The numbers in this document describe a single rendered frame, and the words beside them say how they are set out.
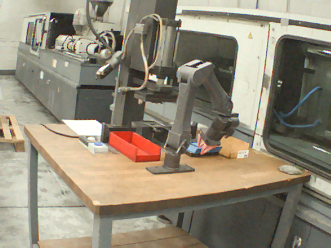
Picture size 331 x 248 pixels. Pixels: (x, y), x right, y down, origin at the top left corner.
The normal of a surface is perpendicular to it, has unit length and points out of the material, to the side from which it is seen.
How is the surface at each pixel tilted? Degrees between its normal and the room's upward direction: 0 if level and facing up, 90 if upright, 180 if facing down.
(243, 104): 90
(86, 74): 90
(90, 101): 90
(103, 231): 90
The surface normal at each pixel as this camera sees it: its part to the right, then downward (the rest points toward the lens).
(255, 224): -0.86, -0.01
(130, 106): 0.54, 0.25
